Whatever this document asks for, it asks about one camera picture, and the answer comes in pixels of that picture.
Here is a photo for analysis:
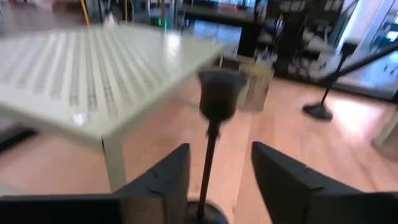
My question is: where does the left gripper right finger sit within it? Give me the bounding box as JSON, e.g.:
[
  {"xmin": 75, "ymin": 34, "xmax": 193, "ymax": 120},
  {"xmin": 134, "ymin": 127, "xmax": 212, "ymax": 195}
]
[{"xmin": 251, "ymin": 141, "xmax": 398, "ymax": 224}]

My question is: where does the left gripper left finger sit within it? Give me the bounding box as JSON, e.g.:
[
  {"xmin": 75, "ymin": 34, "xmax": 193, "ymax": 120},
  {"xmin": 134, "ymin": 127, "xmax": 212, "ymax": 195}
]
[{"xmin": 0, "ymin": 142, "xmax": 191, "ymax": 224}]

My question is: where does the black candlestick holder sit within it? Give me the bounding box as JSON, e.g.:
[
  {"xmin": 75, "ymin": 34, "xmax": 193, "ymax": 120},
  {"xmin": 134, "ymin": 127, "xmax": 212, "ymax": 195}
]
[
  {"xmin": 185, "ymin": 68, "xmax": 249, "ymax": 224},
  {"xmin": 302, "ymin": 42, "xmax": 360, "ymax": 121}
]

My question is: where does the pale green perforated shelf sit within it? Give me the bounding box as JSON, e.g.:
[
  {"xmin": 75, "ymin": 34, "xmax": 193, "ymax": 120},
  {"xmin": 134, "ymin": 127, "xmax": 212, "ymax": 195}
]
[{"xmin": 0, "ymin": 23, "xmax": 225, "ymax": 192}]

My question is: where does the black aluminium table frame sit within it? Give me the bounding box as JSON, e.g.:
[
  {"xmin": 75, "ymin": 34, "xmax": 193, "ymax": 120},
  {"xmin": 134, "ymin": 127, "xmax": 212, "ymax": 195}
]
[{"xmin": 318, "ymin": 43, "xmax": 398, "ymax": 85}]

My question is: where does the yellow extension cable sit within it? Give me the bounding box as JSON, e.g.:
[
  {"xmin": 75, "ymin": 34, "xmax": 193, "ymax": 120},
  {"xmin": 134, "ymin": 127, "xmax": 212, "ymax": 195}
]
[{"xmin": 79, "ymin": 0, "xmax": 91, "ymax": 27}]

